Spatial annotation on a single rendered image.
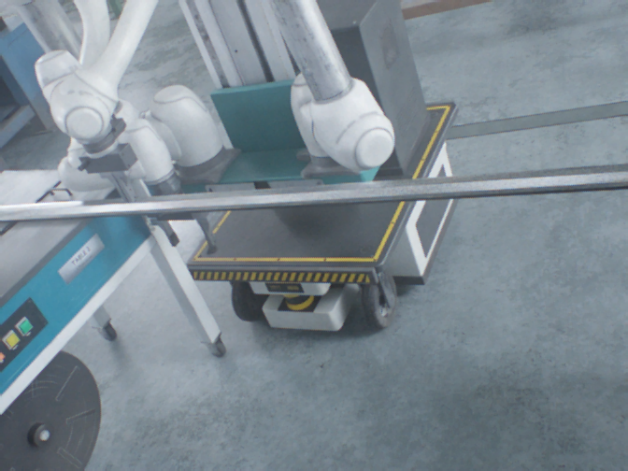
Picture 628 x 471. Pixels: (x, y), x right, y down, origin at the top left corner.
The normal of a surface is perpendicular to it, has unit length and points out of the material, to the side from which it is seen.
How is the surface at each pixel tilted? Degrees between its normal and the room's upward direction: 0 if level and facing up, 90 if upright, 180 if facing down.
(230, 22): 90
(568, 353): 0
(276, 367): 0
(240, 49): 90
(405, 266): 90
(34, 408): 90
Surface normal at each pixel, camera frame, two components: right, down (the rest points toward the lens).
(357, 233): -0.32, -0.78
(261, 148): -0.37, 0.62
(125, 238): 0.84, 0.04
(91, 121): 0.26, 0.54
